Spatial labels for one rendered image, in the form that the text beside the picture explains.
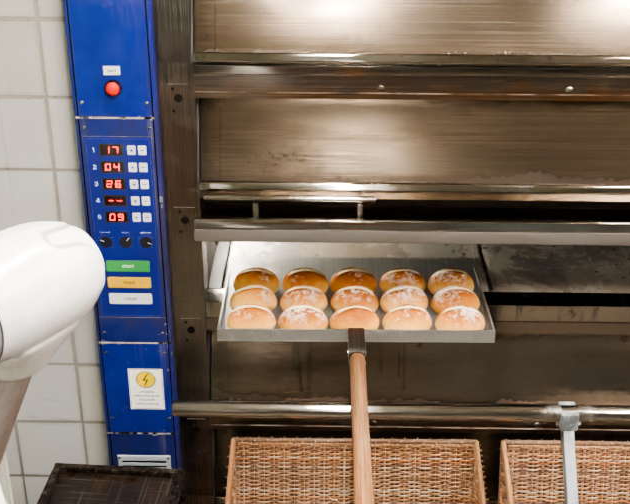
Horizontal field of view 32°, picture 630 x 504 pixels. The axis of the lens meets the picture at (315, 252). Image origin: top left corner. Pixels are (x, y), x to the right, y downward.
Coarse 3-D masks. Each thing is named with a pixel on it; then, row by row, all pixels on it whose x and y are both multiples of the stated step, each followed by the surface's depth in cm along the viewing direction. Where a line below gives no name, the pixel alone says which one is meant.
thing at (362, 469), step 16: (352, 368) 206; (352, 384) 202; (352, 400) 197; (352, 416) 193; (368, 416) 194; (352, 432) 190; (368, 432) 189; (368, 448) 185; (368, 464) 181; (368, 480) 177; (368, 496) 173
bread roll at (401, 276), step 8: (392, 272) 235; (400, 272) 234; (408, 272) 234; (416, 272) 235; (384, 280) 235; (392, 280) 234; (400, 280) 234; (408, 280) 234; (416, 280) 234; (424, 280) 236; (384, 288) 235; (424, 288) 236
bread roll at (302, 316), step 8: (304, 304) 222; (288, 312) 221; (296, 312) 220; (304, 312) 220; (312, 312) 220; (320, 312) 221; (280, 320) 221; (288, 320) 220; (296, 320) 220; (304, 320) 219; (312, 320) 220; (320, 320) 220; (280, 328) 222; (288, 328) 220; (296, 328) 220; (304, 328) 220; (312, 328) 220; (320, 328) 220
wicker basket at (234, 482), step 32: (256, 448) 246; (288, 448) 246; (320, 448) 246; (384, 448) 246; (416, 448) 246; (448, 448) 246; (256, 480) 248; (288, 480) 248; (320, 480) 248; (384, 480) 247; (448, 480) 247; (480, 480) 237
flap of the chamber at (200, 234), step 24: (216, 216) 220; (240, 216) 220; (264, 216) 220; (288, 216) 220; (312, 216) 220; (336, 216) 220; (384, 216) 220; (408, 216) 221; (432, 216) 221; (456, 216) 221; (480, 216) 221; (504, 216) 221; (528, 216) 221; (552, 216) 221; (576, 216) 221; (600, 216) 222; (624, 216) 222; (216, 240) 211; (240, 240) 211; (264, 240) 211; (288, 240) 211; (312, 240) 211; (336, 240) 210; (360, 240) 210; (384, 240) 210; (408, 240) 210; (432, 240) 210; (456, 240) 210; (480, 240) 210; (504, 240) 210; (528, 240) 210; (552, 240) 210; (576, 240) 210; (600, 240) 210; (624, 240) 209
